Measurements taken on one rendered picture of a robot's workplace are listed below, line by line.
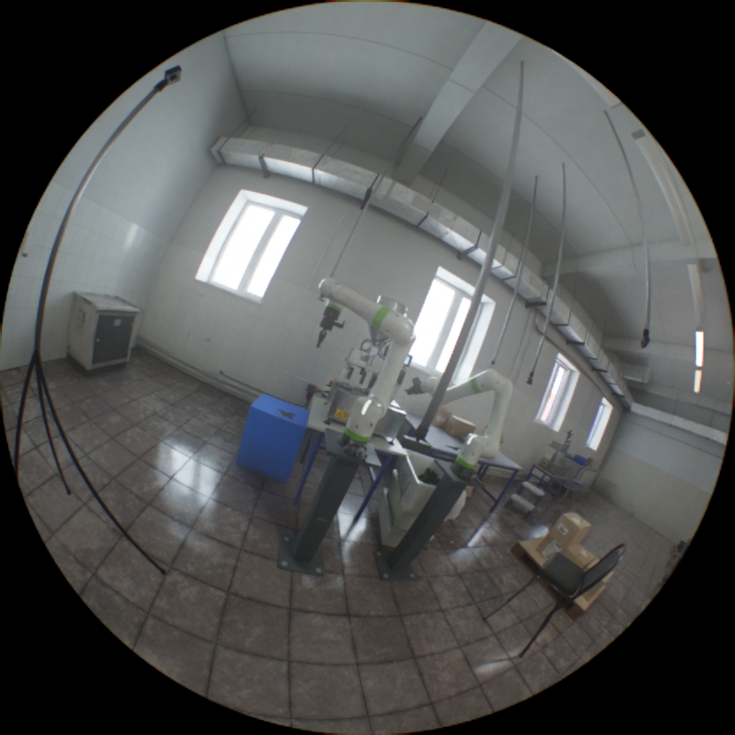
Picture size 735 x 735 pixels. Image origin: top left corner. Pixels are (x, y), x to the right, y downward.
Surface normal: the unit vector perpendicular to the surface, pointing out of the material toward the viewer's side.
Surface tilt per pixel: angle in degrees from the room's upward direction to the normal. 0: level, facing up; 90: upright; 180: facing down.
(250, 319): 90
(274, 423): 90
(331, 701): 0
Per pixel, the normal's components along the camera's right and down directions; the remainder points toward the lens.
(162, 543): 0.39, -0.92
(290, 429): 0.16, 0.15
